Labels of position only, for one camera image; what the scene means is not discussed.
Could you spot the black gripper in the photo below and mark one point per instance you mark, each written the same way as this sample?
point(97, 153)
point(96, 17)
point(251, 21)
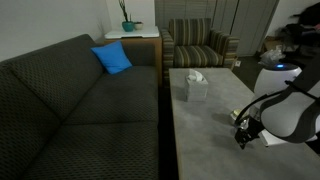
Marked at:
point(255, 126)

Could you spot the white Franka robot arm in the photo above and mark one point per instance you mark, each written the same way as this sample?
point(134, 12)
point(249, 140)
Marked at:
point(286, 110)

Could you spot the grey tissue box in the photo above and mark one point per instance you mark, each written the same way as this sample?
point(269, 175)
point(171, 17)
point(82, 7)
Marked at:
point(196, 90)

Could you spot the white plastic bag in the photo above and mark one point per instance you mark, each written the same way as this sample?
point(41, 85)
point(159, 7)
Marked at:
point(271, 56)

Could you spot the striped armchair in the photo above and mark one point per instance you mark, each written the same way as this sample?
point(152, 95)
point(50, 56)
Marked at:
point(195, 53)

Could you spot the brown cardboard box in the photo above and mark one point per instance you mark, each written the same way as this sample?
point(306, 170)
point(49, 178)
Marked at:
point(270, 43)

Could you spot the wooden side table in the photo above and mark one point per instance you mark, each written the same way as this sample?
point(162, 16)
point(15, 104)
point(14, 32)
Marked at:
point(143, 45)

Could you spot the white tray board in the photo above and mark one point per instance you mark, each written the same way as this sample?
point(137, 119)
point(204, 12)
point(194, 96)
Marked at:
point(133, 33)

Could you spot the blue pillow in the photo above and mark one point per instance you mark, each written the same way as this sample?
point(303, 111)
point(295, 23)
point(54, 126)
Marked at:
point(112, 57)

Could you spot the small beige plant pot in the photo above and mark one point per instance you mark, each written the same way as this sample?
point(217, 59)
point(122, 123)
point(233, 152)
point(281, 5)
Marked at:
point(138, 25)

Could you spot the teal pot with plant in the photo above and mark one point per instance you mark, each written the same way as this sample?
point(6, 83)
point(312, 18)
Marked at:
point(127, 26)

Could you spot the dark grey patterned sofa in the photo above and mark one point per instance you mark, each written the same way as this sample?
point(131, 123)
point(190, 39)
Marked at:
point(66, 100)

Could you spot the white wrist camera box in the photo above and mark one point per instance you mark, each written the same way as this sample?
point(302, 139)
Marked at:
point(268, 140)

